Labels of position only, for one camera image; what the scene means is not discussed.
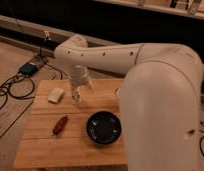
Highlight wooden rail beam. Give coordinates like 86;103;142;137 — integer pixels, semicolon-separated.
0;13;204;81

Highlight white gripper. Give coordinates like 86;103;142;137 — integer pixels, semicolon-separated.
68;66;94;104

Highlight black power adapter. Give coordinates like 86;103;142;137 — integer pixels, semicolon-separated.
19;62;38;76

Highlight white paper cup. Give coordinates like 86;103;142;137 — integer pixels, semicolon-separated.
115;88;121;104

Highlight wooden board table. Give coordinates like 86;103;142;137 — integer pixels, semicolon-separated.
13;79;127;169

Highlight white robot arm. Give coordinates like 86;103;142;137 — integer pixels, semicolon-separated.
54;35;203;171

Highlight white sponge block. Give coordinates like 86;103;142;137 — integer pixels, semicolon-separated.
48;88;64;103

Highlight black round bowl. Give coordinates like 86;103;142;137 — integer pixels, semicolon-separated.
86;111;122;145

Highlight red chili pepper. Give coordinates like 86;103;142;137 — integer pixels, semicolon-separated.
52;116;68;135

